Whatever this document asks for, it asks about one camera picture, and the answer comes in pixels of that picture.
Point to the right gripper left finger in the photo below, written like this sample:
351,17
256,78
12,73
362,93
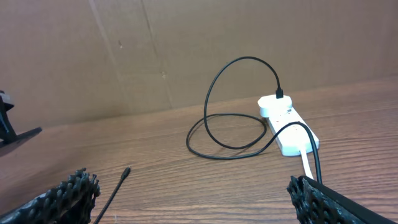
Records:
70,202

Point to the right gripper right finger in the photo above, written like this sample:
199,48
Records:
316,203

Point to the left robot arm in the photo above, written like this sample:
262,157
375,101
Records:
9,138

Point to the white charger adapter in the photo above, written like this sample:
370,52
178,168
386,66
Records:
270,105

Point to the white power strip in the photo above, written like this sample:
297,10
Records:
292,138

